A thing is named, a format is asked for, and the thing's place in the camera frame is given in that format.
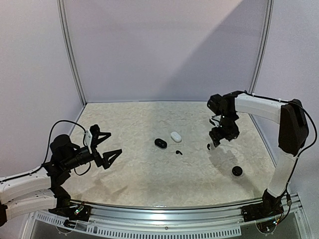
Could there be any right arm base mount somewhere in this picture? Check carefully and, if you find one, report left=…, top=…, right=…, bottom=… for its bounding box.
left=240, top=190, right=284, bottom=222

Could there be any left aluminium corner post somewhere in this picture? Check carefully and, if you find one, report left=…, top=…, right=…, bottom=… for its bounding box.
left=57, top=0, right=87, bottom=107

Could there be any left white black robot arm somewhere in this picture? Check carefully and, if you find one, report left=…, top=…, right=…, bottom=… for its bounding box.
left=0, top=132, right=122, bottom=225

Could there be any aluminium front rail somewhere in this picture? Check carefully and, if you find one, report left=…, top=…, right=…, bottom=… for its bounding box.
left=29, top=193, right=304, bottom=237

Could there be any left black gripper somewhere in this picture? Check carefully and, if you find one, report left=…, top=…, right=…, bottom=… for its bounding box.
left=63, top=132, right=122, bottom=171

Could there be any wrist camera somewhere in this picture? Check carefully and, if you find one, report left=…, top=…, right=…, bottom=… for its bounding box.
left=84, top=124, right=100, bottom=153
left=209, top=116, right=220, bottom=127

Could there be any white earbud charging case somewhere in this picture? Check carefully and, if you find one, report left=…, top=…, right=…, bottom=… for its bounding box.
left=170, top=131, right=182, bottom=143

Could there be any aluminium corner post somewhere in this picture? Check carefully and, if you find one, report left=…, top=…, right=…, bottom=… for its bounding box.
left=57, top=0, right=87, bottom=107
left=248, top=0, right=274, bottom=94

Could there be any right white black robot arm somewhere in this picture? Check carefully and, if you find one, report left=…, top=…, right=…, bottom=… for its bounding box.
left=207, top=91, right=310, bottom=217

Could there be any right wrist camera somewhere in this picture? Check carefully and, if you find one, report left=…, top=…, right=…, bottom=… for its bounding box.
left=209, top=116, right=220, bottom=127

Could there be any right aluminium corner post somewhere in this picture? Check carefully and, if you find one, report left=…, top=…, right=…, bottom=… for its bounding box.
left=248, top=0, right=274, bottom=94

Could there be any black round charging case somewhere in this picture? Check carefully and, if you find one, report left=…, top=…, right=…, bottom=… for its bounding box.
left=232, top=166, right=243, bottom=177

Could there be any black oval charging case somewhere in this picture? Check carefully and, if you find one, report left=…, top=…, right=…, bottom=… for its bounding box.
left=154, top=138, right=167, bottom=149

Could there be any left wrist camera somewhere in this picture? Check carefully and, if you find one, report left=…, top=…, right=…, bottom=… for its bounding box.
left=84, top=124, right=100, bottom=153

